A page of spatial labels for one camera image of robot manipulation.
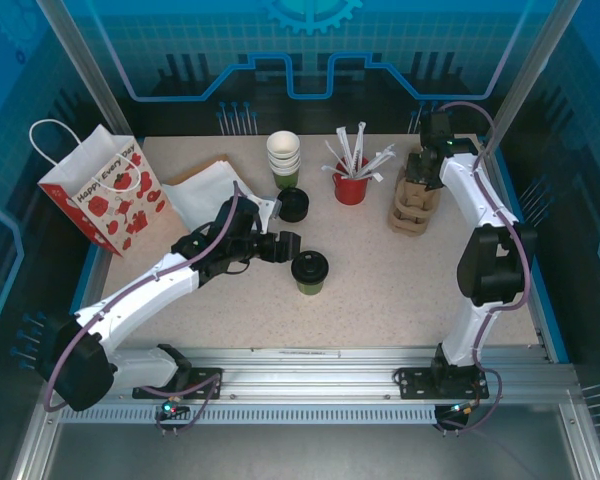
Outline black plastic cup lid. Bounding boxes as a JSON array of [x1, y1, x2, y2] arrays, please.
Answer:
[[290, 249, 330, 282]]

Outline green paper coffee cup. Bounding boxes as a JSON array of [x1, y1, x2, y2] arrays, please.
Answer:
[[295, 272, 327, 298]]

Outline white red paper gift bag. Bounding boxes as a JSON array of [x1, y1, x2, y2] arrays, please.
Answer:
[[28, 118, 168, 260]]

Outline red metal bucket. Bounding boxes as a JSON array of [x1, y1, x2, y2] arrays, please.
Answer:
[[332, 156, 371, 206]]

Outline stack of green paper cups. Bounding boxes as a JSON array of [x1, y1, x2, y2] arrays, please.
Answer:
[[266, 130, 302, 190]]

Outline thin white printed strip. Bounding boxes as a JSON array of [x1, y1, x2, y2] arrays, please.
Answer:
[[275, 349, 343, 358]]

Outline small circuit board with LEDs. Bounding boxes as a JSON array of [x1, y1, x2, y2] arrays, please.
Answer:
[[160, 398, 190, 420], [447, 401, 479, 419]]

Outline aluminium frame post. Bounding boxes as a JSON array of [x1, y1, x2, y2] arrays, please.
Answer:
[[482, 0, 584, 154], [34, 0, 144, 154]]

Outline aluminium mounting rail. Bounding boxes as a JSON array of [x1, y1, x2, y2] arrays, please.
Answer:
[[44, 346, 581, 407]]

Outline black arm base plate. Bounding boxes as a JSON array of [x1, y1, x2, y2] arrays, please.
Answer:
[[132, 367, 224, 401], [397, 367, 491, 401]]

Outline slotted grey cable duct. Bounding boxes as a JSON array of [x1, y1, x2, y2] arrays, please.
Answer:
[[58, 404, 440, 426]]

